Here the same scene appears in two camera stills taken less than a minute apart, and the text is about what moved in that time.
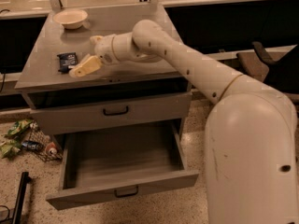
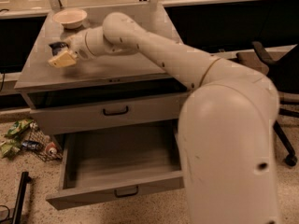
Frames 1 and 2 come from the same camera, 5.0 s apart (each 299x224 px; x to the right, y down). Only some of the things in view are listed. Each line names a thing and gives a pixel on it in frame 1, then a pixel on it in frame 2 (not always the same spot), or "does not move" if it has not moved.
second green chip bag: [9, 148] does not move
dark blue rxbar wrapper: [67, 61] -> [56, 47]
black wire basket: [41, 146] does not move
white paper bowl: [70, 19] does not move
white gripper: [104, 49] -> [78, 45]
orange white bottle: [51, 148] does not move
